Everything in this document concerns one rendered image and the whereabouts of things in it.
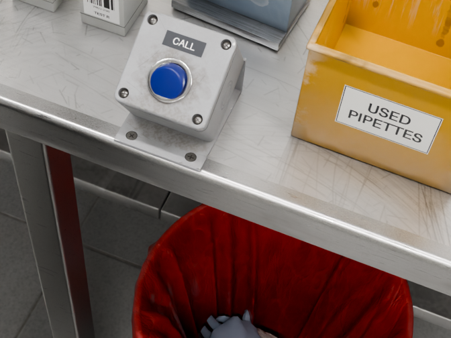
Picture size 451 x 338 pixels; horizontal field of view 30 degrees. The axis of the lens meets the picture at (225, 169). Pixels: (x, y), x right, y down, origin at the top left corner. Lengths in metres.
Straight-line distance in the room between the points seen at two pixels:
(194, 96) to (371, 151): 0.14
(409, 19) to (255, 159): 0.18
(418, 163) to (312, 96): 0.09
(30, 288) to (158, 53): 1.02
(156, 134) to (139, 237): 0.98
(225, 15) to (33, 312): 0.94
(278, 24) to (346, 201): 0.17
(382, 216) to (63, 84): 0.27
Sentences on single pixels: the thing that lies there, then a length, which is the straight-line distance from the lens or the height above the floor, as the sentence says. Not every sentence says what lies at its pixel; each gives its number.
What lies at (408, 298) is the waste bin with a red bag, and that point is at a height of 0.44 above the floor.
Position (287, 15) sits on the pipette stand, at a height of 0.90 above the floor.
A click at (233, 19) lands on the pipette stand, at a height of 0.89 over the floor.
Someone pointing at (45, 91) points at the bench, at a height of 0.87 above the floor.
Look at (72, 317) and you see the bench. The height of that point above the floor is 0.46.
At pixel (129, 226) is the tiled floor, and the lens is 1.62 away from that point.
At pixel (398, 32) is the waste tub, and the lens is 0.72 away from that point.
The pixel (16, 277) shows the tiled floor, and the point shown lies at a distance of 1.59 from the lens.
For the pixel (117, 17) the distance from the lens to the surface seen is 0.69.
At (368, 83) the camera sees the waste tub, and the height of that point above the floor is 0.96.
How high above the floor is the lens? 1.38
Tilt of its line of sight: 54 degrees down
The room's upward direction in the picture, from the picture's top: 7 degrees clockwise
